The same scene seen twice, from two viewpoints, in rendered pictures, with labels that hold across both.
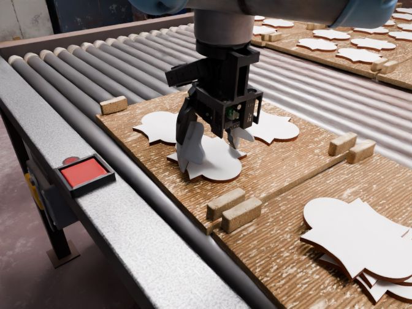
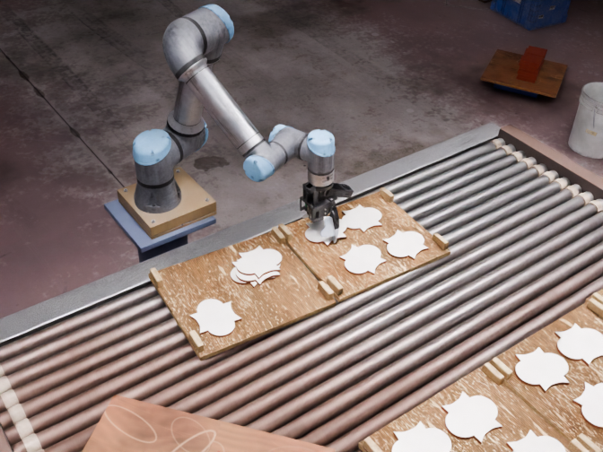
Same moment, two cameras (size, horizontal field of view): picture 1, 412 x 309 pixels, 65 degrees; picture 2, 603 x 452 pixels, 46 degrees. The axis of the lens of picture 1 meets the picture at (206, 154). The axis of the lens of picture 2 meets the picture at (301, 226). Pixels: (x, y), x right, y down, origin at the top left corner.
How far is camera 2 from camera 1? 2.07 m
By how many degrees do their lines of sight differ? 70
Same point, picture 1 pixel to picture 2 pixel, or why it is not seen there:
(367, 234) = (257, 264)
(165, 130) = (354, 216)
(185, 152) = not seen: hidden behind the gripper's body
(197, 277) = (256, 230)
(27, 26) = not seen: outside the picture
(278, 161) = (323, 259)
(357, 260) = (245, 256)
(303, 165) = (318, 267)
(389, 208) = (280, 288)
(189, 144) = not seen: hidden behind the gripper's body
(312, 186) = (300, 266)
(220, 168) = (313, 233)
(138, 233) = (281, 215)
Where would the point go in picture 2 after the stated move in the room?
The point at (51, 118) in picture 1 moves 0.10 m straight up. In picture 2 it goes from (386, 177) to (389, 152)
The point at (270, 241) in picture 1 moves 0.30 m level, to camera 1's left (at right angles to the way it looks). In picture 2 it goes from (265, 245) to (275, 186)
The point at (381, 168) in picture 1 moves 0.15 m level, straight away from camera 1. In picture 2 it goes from (313, 299) to (358, 325)
